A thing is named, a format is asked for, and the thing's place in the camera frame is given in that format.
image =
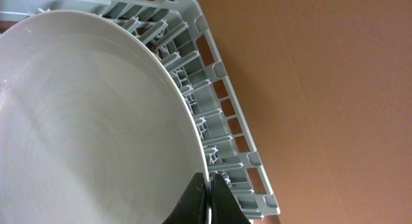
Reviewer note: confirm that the grey dishwasher rack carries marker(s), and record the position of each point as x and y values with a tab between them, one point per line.
176	31

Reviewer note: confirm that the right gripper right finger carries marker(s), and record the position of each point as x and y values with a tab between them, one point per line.
224	207

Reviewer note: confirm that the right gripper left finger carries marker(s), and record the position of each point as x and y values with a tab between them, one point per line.
191	207

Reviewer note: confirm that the grey round plate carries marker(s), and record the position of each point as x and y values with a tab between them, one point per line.
93	128

